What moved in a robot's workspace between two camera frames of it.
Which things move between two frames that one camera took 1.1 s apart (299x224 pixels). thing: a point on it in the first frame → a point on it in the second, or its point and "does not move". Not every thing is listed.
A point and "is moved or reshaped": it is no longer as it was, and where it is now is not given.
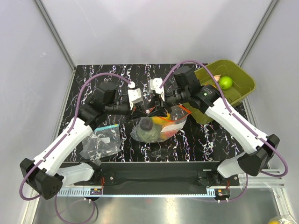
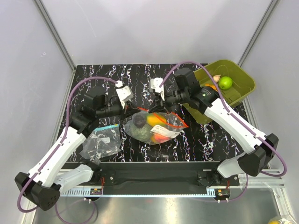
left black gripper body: (134, 108) → (125, 109)
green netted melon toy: (153, 135) → (141, 133)
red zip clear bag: (158, 129) is moved or reshaped
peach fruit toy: (167, 135) → (158, 138)
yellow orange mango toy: (162, 120) is moved or reshaped
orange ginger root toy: (208, 84) does not move
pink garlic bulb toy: (217, 77) does not move
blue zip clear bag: (102, 142) does not move
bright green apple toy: (225, 82) does not move
